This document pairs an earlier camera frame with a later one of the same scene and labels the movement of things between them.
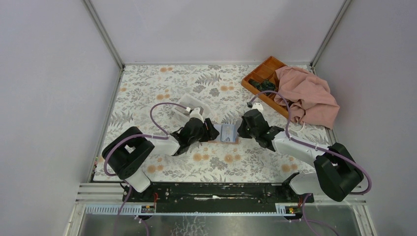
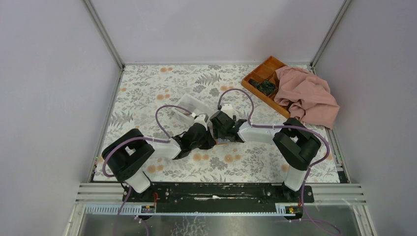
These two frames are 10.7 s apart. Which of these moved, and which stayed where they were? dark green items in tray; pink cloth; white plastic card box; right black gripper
Moved: right black gripper
Stayed: pink cloth; dark green items in tray; white plastic card box
